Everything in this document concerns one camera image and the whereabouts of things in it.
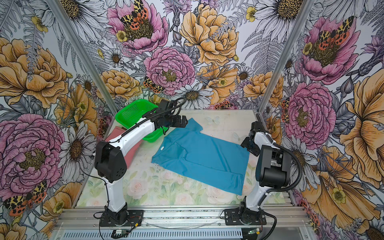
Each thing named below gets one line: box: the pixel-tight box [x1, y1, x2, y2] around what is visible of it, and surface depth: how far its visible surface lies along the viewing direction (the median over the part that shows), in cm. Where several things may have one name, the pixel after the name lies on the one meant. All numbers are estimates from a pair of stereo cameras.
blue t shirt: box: [151, 117, 250, 196], surface depth 98 cm
